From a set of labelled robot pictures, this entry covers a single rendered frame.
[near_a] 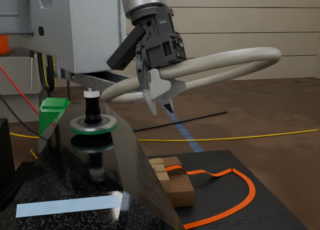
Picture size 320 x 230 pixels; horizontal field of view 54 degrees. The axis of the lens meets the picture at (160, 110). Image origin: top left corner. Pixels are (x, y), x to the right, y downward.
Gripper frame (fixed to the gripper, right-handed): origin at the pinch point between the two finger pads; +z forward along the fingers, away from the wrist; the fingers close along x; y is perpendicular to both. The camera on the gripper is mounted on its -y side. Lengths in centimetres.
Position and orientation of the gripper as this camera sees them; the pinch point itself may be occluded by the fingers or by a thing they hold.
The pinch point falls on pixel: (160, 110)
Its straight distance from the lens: 65.6
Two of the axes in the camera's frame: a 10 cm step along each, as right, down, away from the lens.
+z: 2.3, 9.7, -0.3
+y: 8.8, -2.1, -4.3
